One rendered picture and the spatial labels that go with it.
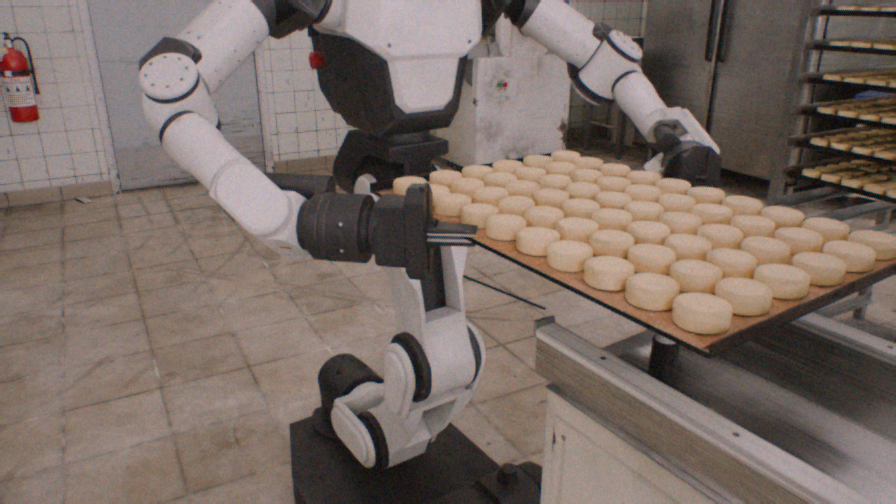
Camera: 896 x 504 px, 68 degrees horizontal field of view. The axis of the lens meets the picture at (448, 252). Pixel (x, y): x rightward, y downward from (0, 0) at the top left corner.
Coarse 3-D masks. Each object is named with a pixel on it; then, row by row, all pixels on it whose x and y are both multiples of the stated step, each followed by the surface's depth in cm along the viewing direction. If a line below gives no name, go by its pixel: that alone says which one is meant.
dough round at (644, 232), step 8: (632, 224) 80; (640, 224) 80; (648, 224) 80; (656, 224) 80; (664, 224) 80; (632, 232) 78; (640, 232) 78; (648, 232) 77; (656, 232) 78; (664, 232) 78; (640, 240) 78; (648, 240) 77; (656, 240) 77; (664, 240) 78
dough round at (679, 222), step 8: (664, 216) 83; (672, 216) 83; (680, 216) 83; (688, 216) 83; (696, 216) 83; (672, 224) 81; (680, 224) 81; (688, 224) 81; (696, 224) 81; (672, 232) 81; (680, 232) 81; (688, 232) 81; (696, 232) 81
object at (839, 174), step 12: (816, 168) 198; (828, 168) 198; (840, 168) 198; (852, 168) 201; (864, 168) 198; (876, 168) 199; (888, 168) 199; (828, 180) 189; (840, 180) 189; (852, 180) 185; (864, 180) 186; (876, 180) 189; (888, 180) 191; (876, 192) 178; (888, 192) 175
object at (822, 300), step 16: (416, 176) 105; (880, 272) 69; (848, 288) 66; (608, 304) 64; (800, 304) 61; (816, 304) 63; (640, 320) 61; (768, 320) 59; (784, 320) 60; (672, 336) 58; (736, 336) 56; (752, 336) 58; (704, 352) 55; (720, 352) 56
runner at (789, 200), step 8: (800, 192) 205; (808, 192) 207; (816, 192) 209; (824, 192) 211; (832, 192) 213; (840, 192) 214; (848, 192) 214; (776, 200) 201; (784, 200) 203; (792, 200) 204; (800, 200) 206; (808, 200) 206; (816, 200) 206
